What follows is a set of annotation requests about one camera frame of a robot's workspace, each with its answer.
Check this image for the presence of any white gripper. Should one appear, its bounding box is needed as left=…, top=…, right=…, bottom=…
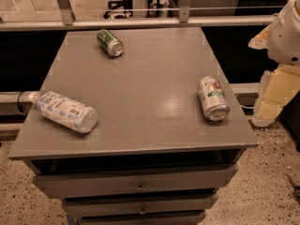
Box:
left=248, top=0, right=300, bottom=128

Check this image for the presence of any green soda can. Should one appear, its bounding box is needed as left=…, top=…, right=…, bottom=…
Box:
left=97, top=29, right=124, bottom=57

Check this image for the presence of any white 7up can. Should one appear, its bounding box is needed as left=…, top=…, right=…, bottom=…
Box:
left=198, top=76, right=230, bottom=122

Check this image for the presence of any dark object on floor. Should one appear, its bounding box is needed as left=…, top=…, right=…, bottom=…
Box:
left=287, top=174, right=300, bottom=199

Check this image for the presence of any grey drawer cabinet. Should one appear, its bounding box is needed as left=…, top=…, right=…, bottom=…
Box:
left=9, top=28, right=258, bottom=225

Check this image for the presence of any black office chair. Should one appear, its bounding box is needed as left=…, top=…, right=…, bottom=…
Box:
left=103, top=0, right=133, bottom=19

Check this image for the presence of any top drawer knob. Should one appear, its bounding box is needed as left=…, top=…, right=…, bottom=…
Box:
left=136, top=184, right=145, bottom=193

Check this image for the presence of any drawer knob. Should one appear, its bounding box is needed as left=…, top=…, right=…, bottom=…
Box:
left=136, top=184, right=145, bottom=193
left=139, top=208, right=147, bottom=216

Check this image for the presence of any clear plastic water bottle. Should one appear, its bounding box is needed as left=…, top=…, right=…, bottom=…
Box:
left=29, top=91, right=98, bottom=134

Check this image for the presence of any metal railing frame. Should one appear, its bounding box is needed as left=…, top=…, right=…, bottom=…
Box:
left=0, top=0, right=288, bottom=31

